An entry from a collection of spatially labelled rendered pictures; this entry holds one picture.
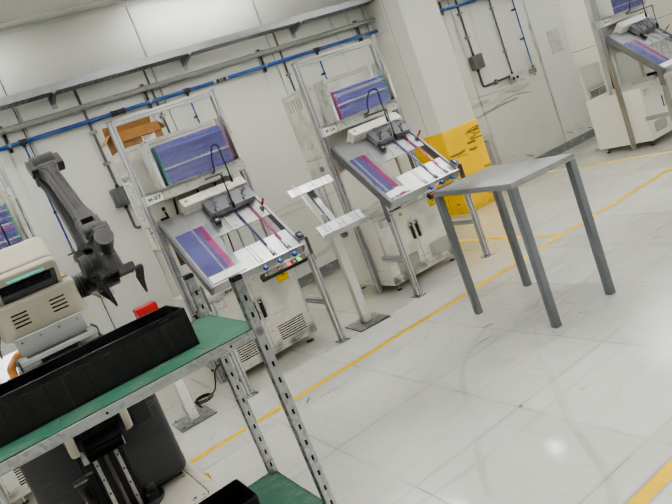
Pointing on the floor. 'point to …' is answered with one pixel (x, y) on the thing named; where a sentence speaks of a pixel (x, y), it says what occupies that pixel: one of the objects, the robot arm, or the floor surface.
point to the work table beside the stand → (495, 176)
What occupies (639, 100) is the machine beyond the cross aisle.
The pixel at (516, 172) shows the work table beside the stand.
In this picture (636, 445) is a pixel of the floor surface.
